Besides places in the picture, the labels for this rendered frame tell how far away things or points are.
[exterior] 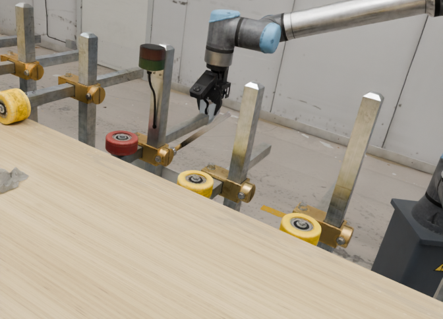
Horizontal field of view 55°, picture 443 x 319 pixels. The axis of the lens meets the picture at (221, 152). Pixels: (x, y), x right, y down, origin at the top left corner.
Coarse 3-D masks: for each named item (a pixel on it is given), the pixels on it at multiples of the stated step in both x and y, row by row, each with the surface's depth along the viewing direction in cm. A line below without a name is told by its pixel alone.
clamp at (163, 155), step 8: (144, 136) 118; (144, 144) 114; (168, 144) 116; (144, 152) 115; (152, 152) 113; (160, 152) 113; (168, 152) 113; (144, 160) 116; (152, 160) 114; (160, 160) 113; (168, 160) 115
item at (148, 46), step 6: (150, 48) 98; (156, 48) 99; (162, 48) 99; (150, 60) 98; (156, 60) 99; (162, 60) 100; (150, 72) 101; (156, 72) 105; (162, 72) 104; (150, 78) 103; (162, 78) 105; (150, 84) 103
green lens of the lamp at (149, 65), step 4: (140, 60) 99; (144, 60) 98; (164, 60) 101; (140, 64) 99; (144, 64) 99; (148, 64) 98; (152, 64) 98; (156, 64) 99; (160, 64) 99; (144, 68) 99; (148, 68) 99; (152, 68) 99; (156, 68) 99; (160, 68) 100
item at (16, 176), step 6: (0, 168) 85; (0, 174) 84; (6, 174) 83; (12, 174) 84; (18, 174) 85; (24, 174) 86; (0, 180) 81; (6, 180) 83; (12, 180) 82; (18, 180) 84; (0, 186) 80; (6, 186) 81; (12, 186) 81
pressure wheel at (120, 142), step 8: (112, 136) 107; (120, 136) 107; (128, 136) 109; (136, 136) 109; (112, 144) 105; (120, 144) 104; (128, 144) 105; (136, 144) 108; (112, 152) 106; (120, 152) 105; (128, 152) 106
